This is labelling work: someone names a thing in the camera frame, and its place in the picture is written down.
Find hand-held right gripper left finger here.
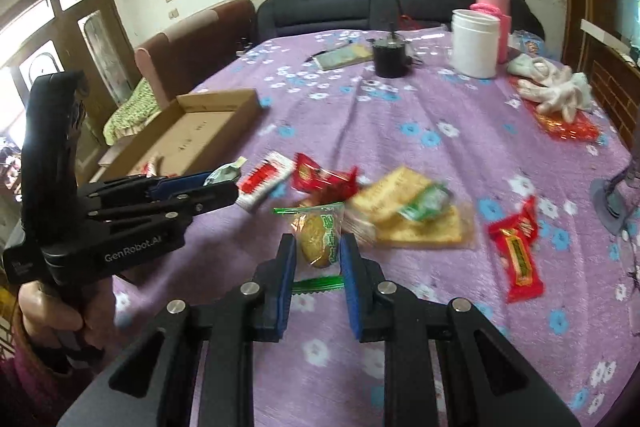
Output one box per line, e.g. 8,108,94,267
57,233,301,427

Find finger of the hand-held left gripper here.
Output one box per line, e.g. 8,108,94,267
82,182,240,228
77,173,213,202

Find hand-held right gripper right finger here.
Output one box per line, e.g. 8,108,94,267
339,232,582,427

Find green white snack packet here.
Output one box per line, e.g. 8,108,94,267
202,157,248,188

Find white red snack packet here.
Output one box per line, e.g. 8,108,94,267
235,150,296,212

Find green-wrapped round cookie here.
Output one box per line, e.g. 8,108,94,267
272,202,347,295

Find shallow cardboard box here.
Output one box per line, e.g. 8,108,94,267
97,88,261,182

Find red yellow candy bar packet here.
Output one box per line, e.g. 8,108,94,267
487,196,546,304

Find person's left forearm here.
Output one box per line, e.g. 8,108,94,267
0,322,116,427

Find person's left hand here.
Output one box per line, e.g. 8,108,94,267
17,274,123,358

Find green patterned blanket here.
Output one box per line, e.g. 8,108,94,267
102,77,163,146

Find brown armchair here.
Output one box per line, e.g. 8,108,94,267
134,0,257,108

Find wooden glass door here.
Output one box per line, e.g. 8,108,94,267
0,0,138,188

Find yellow green notebook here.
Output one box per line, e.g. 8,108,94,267
312,41,373,72

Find black sofa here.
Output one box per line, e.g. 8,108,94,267
256,0,546,45

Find black pen holder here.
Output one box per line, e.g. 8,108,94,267
367,22,416,78

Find red shiny packet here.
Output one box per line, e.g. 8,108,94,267
510,77,601,142

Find phone stand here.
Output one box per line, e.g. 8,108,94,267
590,152,640,235

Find white plastic jar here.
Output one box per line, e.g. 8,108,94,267
450,8,502,78

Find white gloves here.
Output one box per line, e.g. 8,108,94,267
507,54,593,122

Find blue printed packet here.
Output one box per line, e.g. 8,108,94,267
510,31,546,58

